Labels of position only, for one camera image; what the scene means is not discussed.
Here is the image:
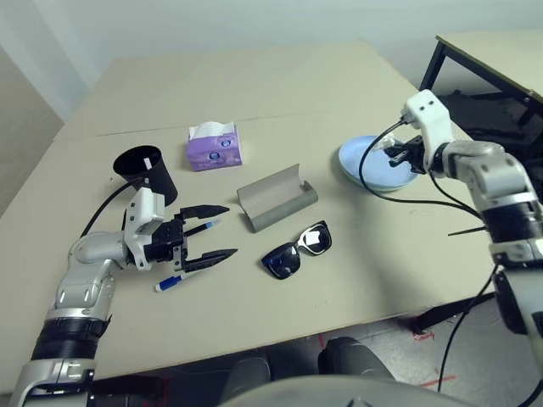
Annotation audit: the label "dark right robot leg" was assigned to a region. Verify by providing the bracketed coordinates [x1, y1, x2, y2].
[317, 337, 394, 381]

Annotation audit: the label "grey robot torso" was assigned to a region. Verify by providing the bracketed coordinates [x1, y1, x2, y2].
[216, 375, 451, 407]

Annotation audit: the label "black sunglasses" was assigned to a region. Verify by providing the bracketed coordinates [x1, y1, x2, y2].
[260, 220, 333, 281]

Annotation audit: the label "beige side table black legs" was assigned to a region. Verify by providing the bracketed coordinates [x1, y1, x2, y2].
[419, 30, 543, 128]

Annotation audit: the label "grey left robot leg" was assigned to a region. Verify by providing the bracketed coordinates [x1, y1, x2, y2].
[220, 358, 272, 402]

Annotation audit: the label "black zip tie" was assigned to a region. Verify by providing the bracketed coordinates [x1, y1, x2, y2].
[447, 224, 489, 238]

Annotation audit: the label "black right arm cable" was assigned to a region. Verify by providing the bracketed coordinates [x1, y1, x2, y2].
[358, 120, 500, 407]

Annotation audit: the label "grey glasses case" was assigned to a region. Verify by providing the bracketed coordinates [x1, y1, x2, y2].
[236, 164, 318, 233]

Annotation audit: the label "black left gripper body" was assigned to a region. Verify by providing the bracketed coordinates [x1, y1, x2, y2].
[146, 211, 192, 275]

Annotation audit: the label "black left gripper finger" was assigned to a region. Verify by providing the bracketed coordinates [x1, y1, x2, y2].
[184, 248, 238, 273]
[180, 203, 231, 222]

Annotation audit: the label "purple tissue box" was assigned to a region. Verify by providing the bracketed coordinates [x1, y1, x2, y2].
[185, 121, 244, 172]

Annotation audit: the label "black plastic cup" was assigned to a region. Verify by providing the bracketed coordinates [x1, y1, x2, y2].
[112, 144, 179, 204]

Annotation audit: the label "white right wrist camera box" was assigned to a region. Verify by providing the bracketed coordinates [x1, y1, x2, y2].
[400, 89, 457, 170]

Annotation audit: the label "black table frame bar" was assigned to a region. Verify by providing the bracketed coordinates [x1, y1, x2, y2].
[413, 290, 497, 334]

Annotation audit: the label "black pen blue cap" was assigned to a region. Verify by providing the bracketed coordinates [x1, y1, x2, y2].
[186, 219, 222, 238]

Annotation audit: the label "white marker blue cap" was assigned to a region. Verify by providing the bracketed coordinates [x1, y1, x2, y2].
[154, 270, 200, 293]

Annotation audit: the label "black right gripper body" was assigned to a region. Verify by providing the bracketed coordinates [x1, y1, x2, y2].
[402, 136, 428, 175]

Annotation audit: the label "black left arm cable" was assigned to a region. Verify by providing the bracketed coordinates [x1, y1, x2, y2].
[79, 177, 143, 238]

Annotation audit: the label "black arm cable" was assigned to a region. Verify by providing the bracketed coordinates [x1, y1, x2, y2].
[358, 120, 500, 407]
[79, 177, 143, 238]

